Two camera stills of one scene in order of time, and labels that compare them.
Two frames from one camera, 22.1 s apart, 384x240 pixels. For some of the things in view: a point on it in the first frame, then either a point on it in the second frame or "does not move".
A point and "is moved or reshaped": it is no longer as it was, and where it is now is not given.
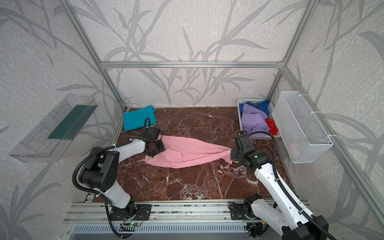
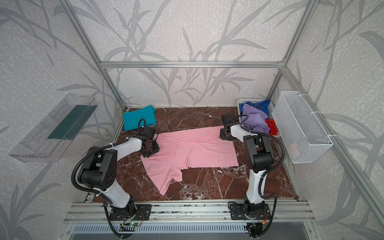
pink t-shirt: (180, 152) is moved or reshaped
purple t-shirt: (253, 120) does not move
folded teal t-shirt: (135, 119) does not move
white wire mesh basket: (303, 137) does not move
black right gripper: (235, 153) → (225, 132)
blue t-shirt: (263, 106) does not move
